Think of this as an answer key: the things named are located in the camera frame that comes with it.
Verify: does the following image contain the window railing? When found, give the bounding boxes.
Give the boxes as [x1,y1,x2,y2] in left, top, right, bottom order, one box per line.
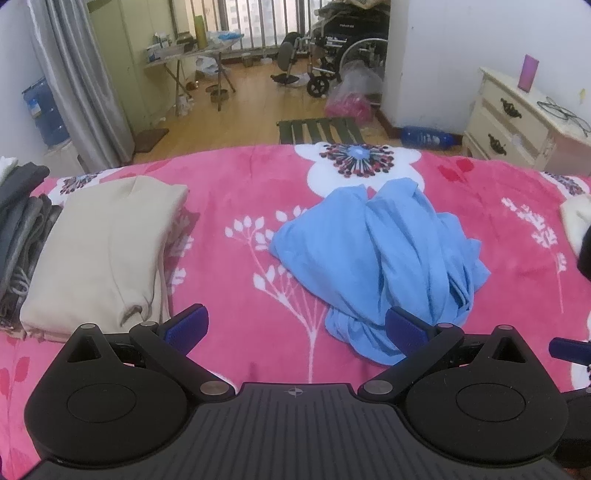
[217,0,320,52]

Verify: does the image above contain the blue plastic bottle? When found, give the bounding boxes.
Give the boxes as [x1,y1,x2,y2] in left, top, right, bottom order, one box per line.
[399,126,456,150]

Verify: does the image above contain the folded beige garment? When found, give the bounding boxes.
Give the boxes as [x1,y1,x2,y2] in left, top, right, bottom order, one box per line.
[19,176,189,343]

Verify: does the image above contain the black wire frame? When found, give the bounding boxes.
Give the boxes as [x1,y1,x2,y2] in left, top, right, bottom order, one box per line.
[537,96,591,138]

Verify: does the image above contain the pale green cabinet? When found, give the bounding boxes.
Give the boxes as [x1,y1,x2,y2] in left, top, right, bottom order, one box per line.
[90,0,158,126]

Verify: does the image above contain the clear plastic bag pink contents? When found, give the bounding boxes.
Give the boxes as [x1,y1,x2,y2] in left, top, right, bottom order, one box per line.
[323,61,385,126]

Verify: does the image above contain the light blue garment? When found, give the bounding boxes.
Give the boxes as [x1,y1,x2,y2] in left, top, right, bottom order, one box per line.
[269,178,491,366]

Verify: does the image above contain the dark floor mat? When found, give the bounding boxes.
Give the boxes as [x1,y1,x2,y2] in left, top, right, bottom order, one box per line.
[133,128,170,154]

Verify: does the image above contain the blue water jug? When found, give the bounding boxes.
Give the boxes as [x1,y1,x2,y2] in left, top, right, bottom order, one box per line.
[21,76,71,148]

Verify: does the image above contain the grey curtain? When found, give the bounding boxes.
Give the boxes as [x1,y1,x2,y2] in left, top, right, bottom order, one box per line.
[30,0,136,163]

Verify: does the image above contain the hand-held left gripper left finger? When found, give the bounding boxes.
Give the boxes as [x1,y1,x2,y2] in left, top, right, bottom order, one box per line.
[68,304,236,403]

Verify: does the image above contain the white plastic bag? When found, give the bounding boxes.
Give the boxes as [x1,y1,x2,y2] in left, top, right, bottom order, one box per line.
[196,55,223,78]

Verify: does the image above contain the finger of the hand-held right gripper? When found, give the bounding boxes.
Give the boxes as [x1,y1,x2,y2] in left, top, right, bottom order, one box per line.
[549,337,591,366]

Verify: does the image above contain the cream nightstand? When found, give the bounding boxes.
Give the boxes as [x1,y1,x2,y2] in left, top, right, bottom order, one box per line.
[462,67,591,176]

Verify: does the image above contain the pink floral blanket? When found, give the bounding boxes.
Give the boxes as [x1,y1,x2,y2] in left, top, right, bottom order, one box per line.
[0,142,591,480]

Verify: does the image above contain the purple card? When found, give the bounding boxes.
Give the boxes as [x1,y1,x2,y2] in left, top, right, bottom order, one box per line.
[518,54,540,92]

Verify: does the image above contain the folding table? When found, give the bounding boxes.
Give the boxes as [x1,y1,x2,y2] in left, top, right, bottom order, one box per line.
[143,39,242,116]

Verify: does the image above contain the black wheelchair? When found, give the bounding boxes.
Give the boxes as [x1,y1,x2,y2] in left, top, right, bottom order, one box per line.
[270,4,389,99]

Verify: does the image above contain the black cloth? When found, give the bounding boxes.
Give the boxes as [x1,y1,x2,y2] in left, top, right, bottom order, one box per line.
[579,226,591,280]

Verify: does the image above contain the green slatted folding stool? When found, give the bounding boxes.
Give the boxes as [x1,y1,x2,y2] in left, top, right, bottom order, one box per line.
[276,117,365,147]

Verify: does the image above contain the stack of grey clothes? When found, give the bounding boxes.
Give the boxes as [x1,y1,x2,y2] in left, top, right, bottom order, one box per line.
[0,161,63,340]

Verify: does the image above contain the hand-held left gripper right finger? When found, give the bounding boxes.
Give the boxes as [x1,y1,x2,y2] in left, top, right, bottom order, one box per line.
[358,306,530,403]

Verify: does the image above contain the white folded garment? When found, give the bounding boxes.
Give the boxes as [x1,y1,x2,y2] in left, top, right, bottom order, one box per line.
[560,194,591,257]

